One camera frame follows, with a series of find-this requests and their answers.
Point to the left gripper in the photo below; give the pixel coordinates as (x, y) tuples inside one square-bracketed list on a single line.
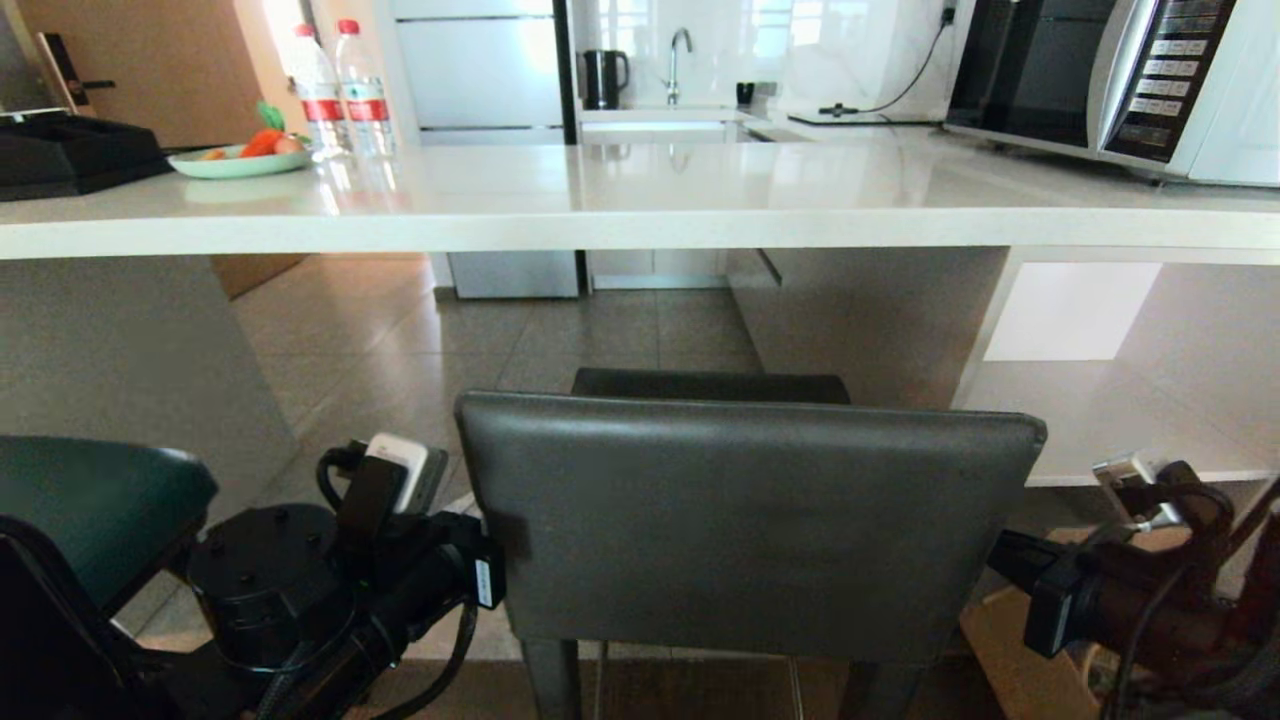
[(440, 575)]

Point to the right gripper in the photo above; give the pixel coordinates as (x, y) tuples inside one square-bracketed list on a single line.
[(1060, 610)]

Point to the grey leather bar stool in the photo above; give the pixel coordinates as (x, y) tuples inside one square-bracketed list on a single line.
[(740, 520)]

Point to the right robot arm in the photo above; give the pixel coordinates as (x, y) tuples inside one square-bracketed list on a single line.
[(1190, 610)]

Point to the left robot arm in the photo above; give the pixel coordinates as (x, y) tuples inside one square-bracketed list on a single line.
[(250, 580)]

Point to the teal bar stool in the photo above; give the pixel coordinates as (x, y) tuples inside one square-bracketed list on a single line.
[(90, 510)]

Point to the kitchen sink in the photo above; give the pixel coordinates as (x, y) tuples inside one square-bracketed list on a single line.
[(655, 130)]

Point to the chrome kitchen faucet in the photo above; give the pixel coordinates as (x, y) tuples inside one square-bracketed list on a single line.
[(673, 65)]

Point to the pink toy fruit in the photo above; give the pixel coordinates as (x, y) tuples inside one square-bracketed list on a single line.
[(288, 145)]

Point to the pale green plate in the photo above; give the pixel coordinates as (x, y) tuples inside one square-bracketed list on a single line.
[(230, 165)]

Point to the orange toy carrot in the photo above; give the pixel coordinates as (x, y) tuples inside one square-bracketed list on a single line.
[(262, 140)]

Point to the clear water bottle red label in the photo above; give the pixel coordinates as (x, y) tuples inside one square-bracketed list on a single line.
[(318, 95), (364, 95)]

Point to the silver microwave oven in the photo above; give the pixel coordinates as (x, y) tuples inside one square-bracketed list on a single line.
[(1090, 70)]

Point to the white refrigerator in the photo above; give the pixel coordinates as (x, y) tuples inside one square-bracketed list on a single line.
[(480, 70)]

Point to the black electric kettle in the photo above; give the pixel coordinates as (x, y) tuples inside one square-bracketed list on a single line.
[(602, 78)]

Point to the small black cup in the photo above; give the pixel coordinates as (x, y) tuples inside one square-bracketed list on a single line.
[(745, 94)]

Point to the black box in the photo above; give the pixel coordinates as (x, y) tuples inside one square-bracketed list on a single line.
[(70, 155)]

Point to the wooden door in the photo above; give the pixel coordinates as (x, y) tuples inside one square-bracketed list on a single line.
[(160, 70)]

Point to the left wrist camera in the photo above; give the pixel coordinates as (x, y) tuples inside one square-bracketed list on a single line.
[(398, 462)]

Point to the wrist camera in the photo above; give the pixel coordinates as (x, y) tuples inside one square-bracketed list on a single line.
[(1130, 470), (398, 462)]

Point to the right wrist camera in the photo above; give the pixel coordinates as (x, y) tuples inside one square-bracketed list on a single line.
[(1130, 470)]

